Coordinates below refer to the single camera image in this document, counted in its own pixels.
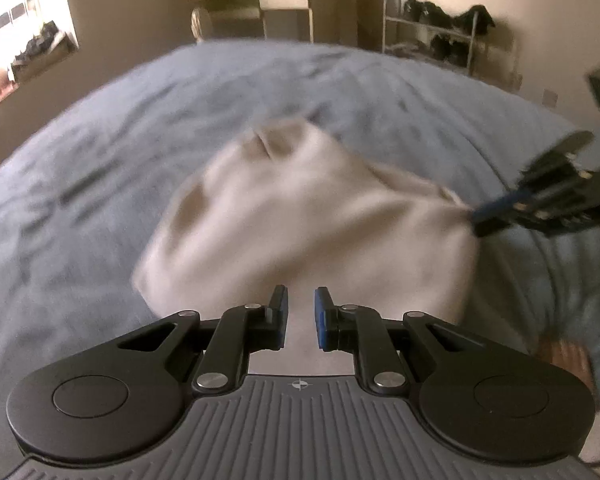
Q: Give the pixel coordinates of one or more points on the bright window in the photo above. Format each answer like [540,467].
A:
[10,25]

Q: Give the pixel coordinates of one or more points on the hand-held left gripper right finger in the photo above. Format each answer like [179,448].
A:
[321,317]

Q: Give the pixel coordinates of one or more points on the black bag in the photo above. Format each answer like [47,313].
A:
[40,42]

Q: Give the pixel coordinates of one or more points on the metal shoe rack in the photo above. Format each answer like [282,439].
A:
[386,20]

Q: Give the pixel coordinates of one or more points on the grey bed blanket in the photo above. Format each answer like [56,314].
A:
[80,160]

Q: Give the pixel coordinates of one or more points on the cardboard box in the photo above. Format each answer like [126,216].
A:
[45,62]

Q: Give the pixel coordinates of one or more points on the cream bedpost finial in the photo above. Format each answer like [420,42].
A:
[200,22]

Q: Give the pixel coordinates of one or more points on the beige zip hoodie black trim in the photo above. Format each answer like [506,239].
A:
[305,220]

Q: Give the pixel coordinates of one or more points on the black shoe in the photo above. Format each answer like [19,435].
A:
[432,12]
[412,7]
[475,17]
[440,46]
[460,51]

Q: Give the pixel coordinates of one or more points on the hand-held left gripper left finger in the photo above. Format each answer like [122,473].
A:
[281,315]

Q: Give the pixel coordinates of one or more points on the wall socket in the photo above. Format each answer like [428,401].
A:
[550,97]

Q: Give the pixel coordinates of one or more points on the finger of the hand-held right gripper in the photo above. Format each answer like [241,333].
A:
[500,226]
[500,206]

